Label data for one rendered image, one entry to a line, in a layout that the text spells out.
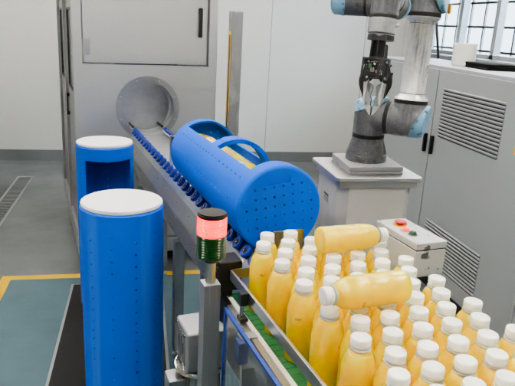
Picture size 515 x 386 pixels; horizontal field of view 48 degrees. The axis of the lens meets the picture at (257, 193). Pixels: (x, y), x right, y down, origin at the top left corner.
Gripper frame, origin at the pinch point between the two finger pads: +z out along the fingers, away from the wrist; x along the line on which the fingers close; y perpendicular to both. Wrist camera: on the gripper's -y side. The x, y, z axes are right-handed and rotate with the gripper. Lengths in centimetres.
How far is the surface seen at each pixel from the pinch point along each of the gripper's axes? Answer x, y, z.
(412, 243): 16.5, 6.4, 33.9
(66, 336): -135, -60, 125
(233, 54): -89, -129, -17
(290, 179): -22.1, -7.0, 23.9
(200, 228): -26, 56, 27
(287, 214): -22.2, -7.6, 35.2
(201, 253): -25, 55, 32
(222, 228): -21, 54, 26
